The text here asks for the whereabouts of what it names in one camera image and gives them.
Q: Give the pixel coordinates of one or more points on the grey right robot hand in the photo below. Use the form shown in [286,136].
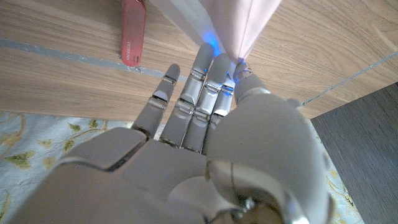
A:
[186,161]

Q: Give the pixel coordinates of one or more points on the beige orange printed cloth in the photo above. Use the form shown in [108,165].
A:
[230,21]

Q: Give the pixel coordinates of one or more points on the red swiss knife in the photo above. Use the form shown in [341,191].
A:
[133,31]

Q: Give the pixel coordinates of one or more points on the floral light blue backdrop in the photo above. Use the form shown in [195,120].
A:
[31,143]

